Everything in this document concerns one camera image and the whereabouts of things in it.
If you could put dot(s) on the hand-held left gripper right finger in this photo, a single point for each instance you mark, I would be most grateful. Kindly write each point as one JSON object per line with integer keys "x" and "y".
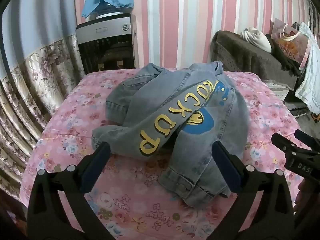
{"x": 226, "y": 166}

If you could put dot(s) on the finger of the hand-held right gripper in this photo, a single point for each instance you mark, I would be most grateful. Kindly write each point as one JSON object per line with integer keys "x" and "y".
{"x": 282, "y": 142}
{"x": 308, "y": 140}

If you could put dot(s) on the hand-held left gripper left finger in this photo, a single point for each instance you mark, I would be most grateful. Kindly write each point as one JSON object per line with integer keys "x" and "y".
{"x": 96, "y": 165}

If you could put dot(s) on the grey denim jacket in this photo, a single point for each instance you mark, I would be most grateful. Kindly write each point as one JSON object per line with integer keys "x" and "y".
{"x": 160, "y": 100}

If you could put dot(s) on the black clothes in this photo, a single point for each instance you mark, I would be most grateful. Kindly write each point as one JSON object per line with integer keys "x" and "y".
{"x": 285, "y": 57}

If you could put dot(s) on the orange black item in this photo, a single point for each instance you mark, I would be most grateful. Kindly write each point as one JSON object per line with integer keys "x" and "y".
{"x": 315, "y": 117}

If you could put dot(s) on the pink floral bedsheet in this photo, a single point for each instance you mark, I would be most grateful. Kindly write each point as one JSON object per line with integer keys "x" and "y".
{"x": 75, "y": 130}

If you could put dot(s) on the grey lace seat cushion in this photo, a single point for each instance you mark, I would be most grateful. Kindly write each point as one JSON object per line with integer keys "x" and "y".
{"x": 277, "y": 87}

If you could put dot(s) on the white floral cloth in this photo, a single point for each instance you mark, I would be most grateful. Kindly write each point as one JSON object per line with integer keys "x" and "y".
{"x": 308, "y": 80}

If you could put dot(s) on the brown covered sofa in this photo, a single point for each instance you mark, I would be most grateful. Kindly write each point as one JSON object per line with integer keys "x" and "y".
{"x": 245, "y": 57}

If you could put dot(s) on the printed gift bag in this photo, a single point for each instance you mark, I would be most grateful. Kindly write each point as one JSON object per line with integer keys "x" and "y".
{"x": 287, "y": 42}

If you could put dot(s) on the white cloth bag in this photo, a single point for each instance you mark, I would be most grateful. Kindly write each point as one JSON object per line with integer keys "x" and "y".
{"x": 257, "y": 38}

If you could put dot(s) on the floral curtain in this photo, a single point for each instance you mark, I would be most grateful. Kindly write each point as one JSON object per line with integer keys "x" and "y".
{"x": 37, "y": 75}

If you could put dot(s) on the silver black water dispenser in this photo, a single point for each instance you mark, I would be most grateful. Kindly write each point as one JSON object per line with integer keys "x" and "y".
{"x": 105, "y": 47}

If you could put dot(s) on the water bottle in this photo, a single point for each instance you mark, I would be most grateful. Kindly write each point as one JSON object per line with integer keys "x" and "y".
{"x": 110, "y": 11}

